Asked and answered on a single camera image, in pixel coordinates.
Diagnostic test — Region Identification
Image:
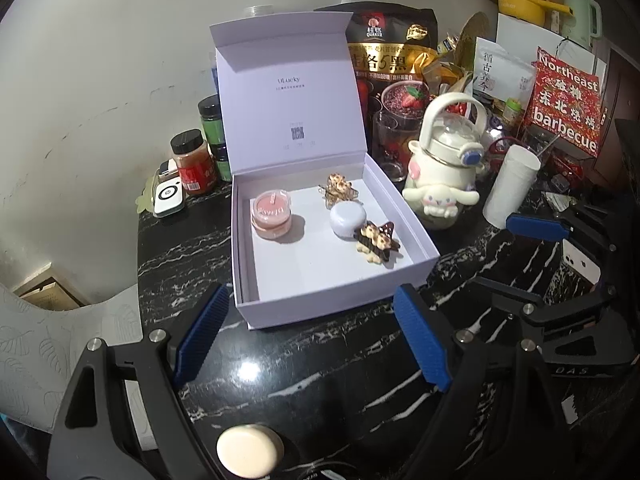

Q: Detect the dark bear hair clip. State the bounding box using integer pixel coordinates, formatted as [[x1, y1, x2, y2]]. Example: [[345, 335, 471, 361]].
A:
[[354, 221, 400, 264]]

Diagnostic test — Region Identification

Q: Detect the white round case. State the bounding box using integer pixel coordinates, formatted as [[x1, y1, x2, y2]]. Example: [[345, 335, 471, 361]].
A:
[[330, 200, 367, 238]]

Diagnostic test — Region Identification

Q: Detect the pink round lidded jar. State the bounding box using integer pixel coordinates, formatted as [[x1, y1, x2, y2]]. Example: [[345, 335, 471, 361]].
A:
[[250, 207, 292, 240]]

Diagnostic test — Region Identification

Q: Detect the clear bear hair clip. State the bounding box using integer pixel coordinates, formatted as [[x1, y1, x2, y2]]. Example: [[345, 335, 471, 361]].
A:
[[319, 174, 359, 209]]

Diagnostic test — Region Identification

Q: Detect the pink blush compact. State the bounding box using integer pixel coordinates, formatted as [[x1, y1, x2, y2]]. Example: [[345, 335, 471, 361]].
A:
[[252, 190, 291, 226]]

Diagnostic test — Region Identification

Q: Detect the white paper roll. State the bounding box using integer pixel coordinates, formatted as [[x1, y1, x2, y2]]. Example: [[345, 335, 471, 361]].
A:
[[483, 145, 541, 230]]

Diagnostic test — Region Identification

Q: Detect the white cinnamoroll water bottle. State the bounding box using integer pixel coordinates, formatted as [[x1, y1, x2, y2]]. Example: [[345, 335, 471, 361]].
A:
[[402, 92, 487, 230]]

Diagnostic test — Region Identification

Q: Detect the red barbecue sign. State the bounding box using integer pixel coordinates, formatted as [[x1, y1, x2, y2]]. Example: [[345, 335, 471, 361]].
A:
[[524, 47, 602, 157]]

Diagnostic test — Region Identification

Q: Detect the grey leaf pattern cushion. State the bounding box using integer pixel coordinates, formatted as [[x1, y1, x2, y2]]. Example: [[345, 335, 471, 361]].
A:
[[0, 285, 142, 432]]

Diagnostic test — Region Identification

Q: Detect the white paper tea bag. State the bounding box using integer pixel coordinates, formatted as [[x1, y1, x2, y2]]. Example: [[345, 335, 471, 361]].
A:
[[473, 38, 536, 108]]

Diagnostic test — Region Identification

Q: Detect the white card tin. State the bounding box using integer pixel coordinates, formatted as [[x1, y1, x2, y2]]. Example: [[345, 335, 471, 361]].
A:
[[153, 177, 184, 218]]

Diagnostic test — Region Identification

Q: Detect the open lavender gift box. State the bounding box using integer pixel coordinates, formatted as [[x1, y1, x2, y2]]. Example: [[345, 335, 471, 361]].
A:
[[210, 11, 438, 330]]

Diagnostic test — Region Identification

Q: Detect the red spice jar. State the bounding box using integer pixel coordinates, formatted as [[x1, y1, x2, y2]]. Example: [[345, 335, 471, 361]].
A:
[[170, 129, 217, 195]]

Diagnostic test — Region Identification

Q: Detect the light green kettle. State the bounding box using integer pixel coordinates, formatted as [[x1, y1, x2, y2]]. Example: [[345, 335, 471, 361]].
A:
[[561, 0, 602, 50]]

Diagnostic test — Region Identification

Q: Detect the black oatmeal bag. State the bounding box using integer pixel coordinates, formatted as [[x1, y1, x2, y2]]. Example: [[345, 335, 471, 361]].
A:
[[318, 1, 438, 84]]

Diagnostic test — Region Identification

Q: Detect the yellow pot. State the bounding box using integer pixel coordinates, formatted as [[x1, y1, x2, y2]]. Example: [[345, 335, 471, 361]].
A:
[[498, 0, 575, 27]]

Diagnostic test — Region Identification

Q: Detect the green jar black lid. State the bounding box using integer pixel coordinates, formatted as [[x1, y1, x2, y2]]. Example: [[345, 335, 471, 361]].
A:
[[198, 94, 232, 182]]

